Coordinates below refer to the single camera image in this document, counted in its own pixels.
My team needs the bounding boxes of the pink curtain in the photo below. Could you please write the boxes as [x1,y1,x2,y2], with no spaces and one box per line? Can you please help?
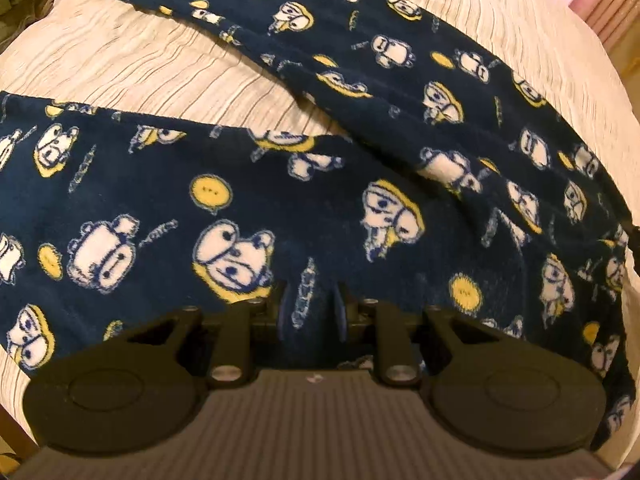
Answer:
[570,0,640,48]

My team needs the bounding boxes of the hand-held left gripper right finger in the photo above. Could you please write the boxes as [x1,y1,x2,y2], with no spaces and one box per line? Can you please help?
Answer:
[331,282,506,388]

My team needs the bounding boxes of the navy cartoon print fleece pants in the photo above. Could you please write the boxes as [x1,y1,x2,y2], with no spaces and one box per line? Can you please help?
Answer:
[0,0,640,453]

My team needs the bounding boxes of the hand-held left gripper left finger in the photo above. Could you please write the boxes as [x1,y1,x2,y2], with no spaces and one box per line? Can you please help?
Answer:
[105,282,291,388]

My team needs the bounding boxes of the bed with grey ribbed bedspread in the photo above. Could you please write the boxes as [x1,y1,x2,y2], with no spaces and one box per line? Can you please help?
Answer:
[0,0,640,480]

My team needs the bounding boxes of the grey garment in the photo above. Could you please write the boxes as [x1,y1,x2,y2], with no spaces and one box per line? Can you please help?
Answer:
[0,0,57,47]

